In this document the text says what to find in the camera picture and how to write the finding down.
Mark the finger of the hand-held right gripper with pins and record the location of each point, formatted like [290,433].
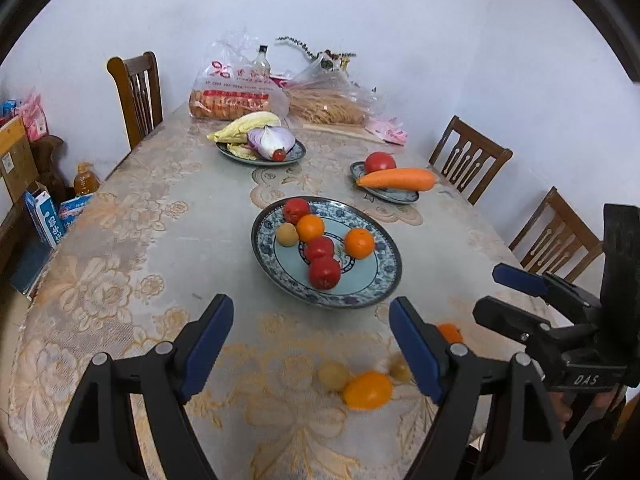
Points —
[520,276]
[505,315]

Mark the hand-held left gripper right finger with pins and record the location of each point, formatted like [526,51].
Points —
[415,345]

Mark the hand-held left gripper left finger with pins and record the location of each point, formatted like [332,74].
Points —
[207,345]

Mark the small yellow pear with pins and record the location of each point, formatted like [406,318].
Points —
[400,369]

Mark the large yellowish orange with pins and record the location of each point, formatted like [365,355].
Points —
[367,390]

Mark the large blue patterned plate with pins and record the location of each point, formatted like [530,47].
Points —
[370,280]

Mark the small red apple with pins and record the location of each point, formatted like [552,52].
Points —
[319,248]

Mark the person's right forearm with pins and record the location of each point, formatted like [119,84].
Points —
[605,455]

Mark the person's right hand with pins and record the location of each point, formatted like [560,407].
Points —
[562,410]

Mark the wooden chair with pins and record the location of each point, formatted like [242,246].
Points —
[580,220]
[492,146]
[127,67]

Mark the small blue plate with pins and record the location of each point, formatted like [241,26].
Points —
[295,152]
[395,196]

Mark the carrot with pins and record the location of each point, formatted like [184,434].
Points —
[400,179]

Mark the red tomato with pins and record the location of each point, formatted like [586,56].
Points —
[380,161]

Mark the blue white packet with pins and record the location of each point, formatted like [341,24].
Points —
[75,207]

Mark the pink packets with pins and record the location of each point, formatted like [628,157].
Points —
[387,129]

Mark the cooking oil bottle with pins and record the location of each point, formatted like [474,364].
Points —
[86,182]

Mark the cherry tomato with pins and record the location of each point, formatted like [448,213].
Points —
[279,155]

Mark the blue white milk carton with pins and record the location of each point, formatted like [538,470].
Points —
[47,220]

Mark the halved red onion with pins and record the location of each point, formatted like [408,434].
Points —
[270,139]

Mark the napa cabbage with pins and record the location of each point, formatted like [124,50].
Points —
[245,127]

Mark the bagged sliced bread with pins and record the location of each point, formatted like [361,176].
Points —
[230,95]

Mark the bagged dried noodles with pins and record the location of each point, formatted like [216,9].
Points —
[325,107]

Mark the cardboard box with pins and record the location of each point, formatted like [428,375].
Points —
[17,155]

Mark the pink snack packet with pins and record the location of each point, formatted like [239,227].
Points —
[35,120]

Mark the glass bottle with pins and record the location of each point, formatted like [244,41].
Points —
[261,62]

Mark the blue snack packet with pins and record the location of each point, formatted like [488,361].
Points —
[9,109]

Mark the green leafy garland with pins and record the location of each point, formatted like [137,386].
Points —
[295,42]

